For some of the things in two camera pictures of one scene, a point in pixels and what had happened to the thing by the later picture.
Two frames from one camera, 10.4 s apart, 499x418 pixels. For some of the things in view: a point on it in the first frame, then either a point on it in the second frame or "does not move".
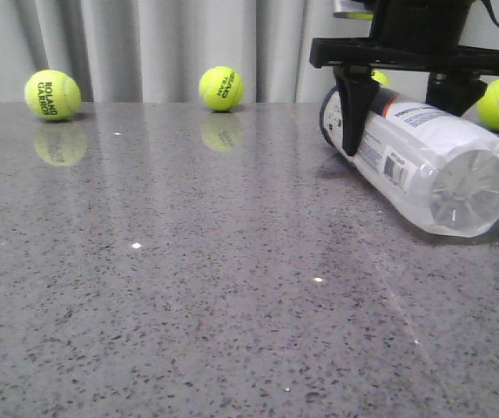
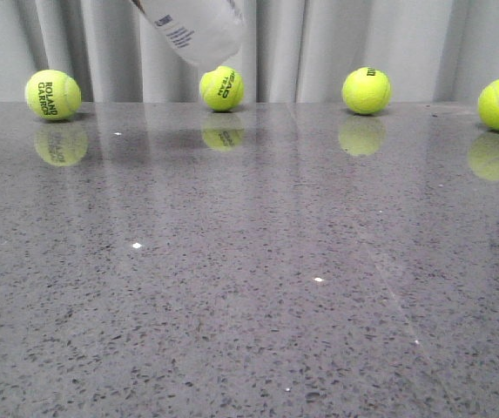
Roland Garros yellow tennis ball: (52, 94) does not move
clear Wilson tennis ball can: (442, 172) -> (208, 33)
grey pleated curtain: (159, 50) does not move
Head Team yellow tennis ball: (222, 88) does not move
